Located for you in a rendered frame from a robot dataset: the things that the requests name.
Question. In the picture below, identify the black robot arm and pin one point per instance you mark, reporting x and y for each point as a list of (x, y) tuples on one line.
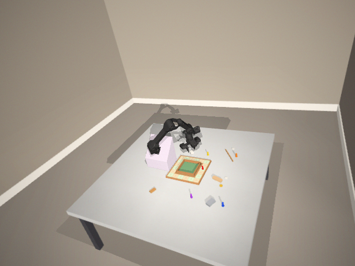
[(153, 145)]

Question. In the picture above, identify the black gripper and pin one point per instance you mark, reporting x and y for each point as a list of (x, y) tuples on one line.
[(185, 146)]

